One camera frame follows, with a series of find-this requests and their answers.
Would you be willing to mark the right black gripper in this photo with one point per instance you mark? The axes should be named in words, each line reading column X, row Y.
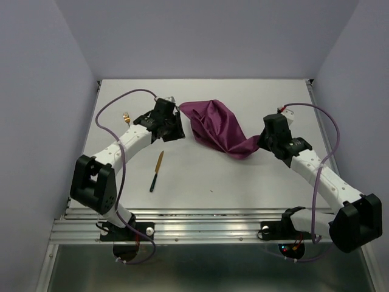
column 261, row 142

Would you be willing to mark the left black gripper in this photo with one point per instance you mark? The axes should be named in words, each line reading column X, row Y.
column 177, row 132

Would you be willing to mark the purple cloth napkin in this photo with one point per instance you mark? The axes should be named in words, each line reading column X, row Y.
column 215, row 126

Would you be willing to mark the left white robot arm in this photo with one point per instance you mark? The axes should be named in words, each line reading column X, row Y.
column 94, row 179

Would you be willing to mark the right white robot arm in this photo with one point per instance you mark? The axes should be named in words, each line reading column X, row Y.
column 355, row 218

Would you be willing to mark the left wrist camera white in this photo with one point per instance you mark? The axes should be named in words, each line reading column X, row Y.
column 170, row 99

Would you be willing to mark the gold knife dark handle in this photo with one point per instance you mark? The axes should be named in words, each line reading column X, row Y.
column 156, row 171

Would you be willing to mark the gold fork dark handle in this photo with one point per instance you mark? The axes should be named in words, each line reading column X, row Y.
column 127, row 118

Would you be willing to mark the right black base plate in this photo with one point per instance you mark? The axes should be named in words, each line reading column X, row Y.
column 276, row 230

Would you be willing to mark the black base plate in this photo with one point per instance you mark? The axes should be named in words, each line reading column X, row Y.
column 276, row 230
column 111, row 233

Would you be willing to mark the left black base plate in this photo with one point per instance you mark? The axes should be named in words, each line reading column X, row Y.
column 111, row 233

